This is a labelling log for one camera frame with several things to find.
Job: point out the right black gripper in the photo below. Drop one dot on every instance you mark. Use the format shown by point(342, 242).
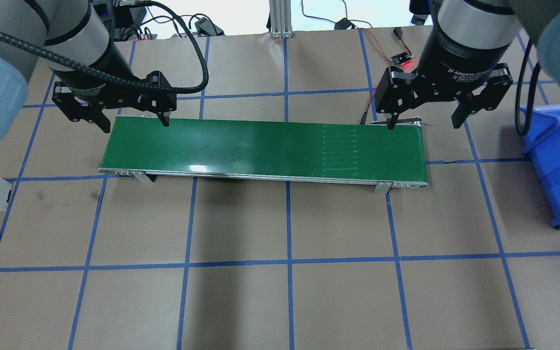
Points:
point(447, 65)

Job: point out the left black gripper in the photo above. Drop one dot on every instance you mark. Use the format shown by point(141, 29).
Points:
point(106, 81)

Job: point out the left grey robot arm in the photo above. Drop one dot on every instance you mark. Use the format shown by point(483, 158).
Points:
point(80, 51)

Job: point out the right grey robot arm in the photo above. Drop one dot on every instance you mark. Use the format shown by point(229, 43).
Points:
point(487, 24)

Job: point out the small sensor board red LED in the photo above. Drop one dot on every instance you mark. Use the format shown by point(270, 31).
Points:
point(403, 60)

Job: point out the green conveyor belt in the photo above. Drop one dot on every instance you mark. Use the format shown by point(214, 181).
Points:
point(357, 154)

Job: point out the aluminium frame post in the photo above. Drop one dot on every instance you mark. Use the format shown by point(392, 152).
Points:
point(280, 19)

